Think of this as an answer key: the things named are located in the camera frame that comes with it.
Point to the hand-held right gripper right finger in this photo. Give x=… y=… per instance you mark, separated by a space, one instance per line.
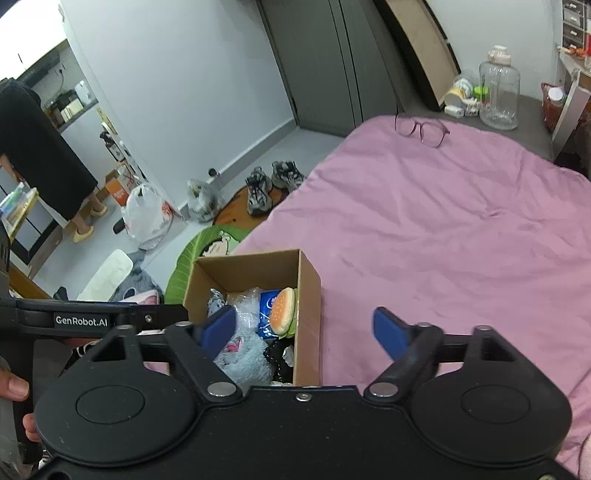
x=390 y=332

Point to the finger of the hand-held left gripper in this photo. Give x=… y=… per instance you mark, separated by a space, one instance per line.
x=161 y=314

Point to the person's left hand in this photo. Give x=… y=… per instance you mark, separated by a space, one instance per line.
x=14 y=386

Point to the white-lid bottle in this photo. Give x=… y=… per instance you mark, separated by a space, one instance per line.
x=556 y=96

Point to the green-lid jar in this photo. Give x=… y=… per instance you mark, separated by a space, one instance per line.
x=481 y=94

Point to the red bag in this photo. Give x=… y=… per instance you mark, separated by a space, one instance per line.
x=549 y=115

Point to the white plastic shopping bag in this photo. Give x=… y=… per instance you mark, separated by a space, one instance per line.
x=145 y=217

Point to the clear plastic bag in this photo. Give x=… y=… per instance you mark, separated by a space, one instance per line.
x=247 y=307

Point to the white yellow cup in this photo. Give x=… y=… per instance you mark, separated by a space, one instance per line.
x=458 y=94

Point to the cardboard box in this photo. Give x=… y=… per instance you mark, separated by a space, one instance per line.
x=307 y=323

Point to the grey wardrobe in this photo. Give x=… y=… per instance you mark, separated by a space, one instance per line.
x=323 y=60

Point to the round brown rug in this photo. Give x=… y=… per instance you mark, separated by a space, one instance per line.
x=235 y=210

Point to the black hair claw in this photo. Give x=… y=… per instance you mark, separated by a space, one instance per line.
x=273 y=354

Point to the white board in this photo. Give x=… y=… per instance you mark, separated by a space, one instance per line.
x=570 y=110

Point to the burger plush toy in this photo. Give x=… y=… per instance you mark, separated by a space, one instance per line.
x=282 y=311

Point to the clear-framed glasses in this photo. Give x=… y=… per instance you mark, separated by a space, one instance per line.
x=422 y=129

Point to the orange box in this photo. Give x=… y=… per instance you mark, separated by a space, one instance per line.
x=117 y=189

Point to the filled transparent bag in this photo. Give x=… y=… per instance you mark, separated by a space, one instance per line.
x=203 y=201

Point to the large clear water bottle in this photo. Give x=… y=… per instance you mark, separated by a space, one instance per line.
x=499 y=92

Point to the blue tissue packet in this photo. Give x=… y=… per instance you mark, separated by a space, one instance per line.
x=265 y=308

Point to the grey plush toy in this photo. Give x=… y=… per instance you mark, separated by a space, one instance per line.
x=251 y=359

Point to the stack of colourful books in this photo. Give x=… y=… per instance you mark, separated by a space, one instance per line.
x=16 y=203

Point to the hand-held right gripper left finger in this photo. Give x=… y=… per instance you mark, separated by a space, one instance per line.
x=219 y=330

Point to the green cartoon rug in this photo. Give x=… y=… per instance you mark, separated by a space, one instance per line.
x=182 y=272

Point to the leaning wooden board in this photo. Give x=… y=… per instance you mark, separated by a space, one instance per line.
x=425 y=41

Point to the small white device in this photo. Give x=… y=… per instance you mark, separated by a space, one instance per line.
x=453 y=110

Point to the grey sneaker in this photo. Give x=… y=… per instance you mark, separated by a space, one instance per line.
x=287 y=174
x=258 y=191

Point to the white fluffy mat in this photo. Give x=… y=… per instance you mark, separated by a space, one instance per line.
x=108 y=274

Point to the small drawer unit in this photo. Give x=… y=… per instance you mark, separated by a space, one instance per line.
x=576 y=21

